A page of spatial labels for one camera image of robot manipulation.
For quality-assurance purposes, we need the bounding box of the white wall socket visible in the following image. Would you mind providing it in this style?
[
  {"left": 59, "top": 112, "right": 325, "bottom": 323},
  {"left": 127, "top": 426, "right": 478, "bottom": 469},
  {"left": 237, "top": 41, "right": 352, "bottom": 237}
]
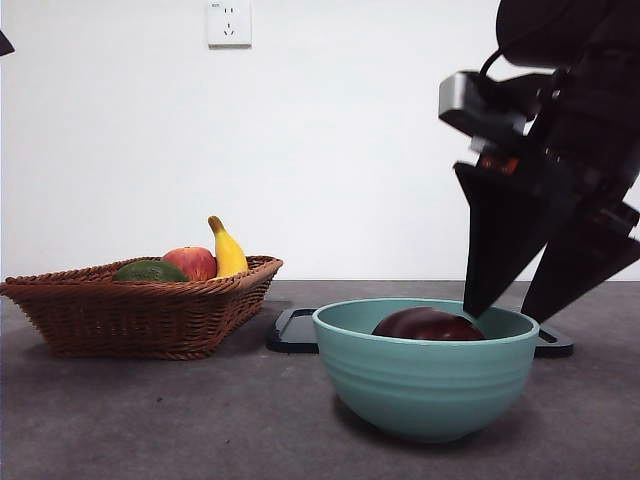
[{"left": 207, "top": 0, "right": 252, "bottom": 50}]

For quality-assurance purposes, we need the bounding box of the black camera cable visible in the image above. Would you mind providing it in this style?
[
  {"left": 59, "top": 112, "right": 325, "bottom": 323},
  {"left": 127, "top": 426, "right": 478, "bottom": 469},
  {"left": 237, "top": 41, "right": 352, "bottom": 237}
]
[{"left": 478, "top": 48, "right": 512, "bottom": 79}]

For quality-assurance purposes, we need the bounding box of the black rectangular tray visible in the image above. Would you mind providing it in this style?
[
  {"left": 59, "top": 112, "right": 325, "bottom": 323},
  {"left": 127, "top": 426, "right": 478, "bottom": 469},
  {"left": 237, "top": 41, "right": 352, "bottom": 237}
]
[{"left": 264, "top": 307, "right": 575, "bottom": 359}]

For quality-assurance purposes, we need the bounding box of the green avocado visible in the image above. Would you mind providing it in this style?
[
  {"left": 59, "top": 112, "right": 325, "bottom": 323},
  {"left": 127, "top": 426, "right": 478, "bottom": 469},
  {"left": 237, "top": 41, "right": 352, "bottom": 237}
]
[{"left": 110, "top": 259, "right": 190, "bottom": 283}]

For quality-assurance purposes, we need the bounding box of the teal ribbed bowl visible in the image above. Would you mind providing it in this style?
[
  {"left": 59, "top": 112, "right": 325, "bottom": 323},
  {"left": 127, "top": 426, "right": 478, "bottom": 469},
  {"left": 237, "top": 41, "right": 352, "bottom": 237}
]
[{"left": 312, "top": 298, "right": 542, "bottom": 445}]

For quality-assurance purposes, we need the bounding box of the yellow banana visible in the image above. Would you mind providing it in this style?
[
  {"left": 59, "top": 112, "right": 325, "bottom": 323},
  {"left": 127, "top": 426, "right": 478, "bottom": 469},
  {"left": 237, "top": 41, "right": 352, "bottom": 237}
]
[{"left": 207, "top": 215, "right": 249, "bottom": 279}]

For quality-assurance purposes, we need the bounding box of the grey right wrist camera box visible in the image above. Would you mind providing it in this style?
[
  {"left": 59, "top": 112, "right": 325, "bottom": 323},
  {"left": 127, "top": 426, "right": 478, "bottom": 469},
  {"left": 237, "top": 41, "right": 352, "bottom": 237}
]
[{"left": 438, "top": 71, "right": 544, "bottom": 142}]

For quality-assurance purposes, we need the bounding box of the red apple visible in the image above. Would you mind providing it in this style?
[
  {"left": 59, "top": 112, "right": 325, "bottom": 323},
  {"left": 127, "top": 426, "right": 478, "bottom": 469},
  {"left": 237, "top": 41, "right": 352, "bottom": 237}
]
[{"left": 160, "top": 245, "right": 218, "bottom": 282}]

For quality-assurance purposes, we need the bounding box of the dark purple plum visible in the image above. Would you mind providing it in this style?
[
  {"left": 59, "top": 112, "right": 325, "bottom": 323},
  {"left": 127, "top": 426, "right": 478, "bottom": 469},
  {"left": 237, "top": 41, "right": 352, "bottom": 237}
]
[{"left": 371, "top": 306, "right": 487, "bottom": 342}]

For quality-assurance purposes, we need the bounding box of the brown wicker basket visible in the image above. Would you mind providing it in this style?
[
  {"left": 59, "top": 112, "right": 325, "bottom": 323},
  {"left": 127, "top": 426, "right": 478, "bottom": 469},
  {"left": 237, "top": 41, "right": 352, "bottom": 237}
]
[{"left": 0, "top": 254, "right": 284, "bottom": 360}]

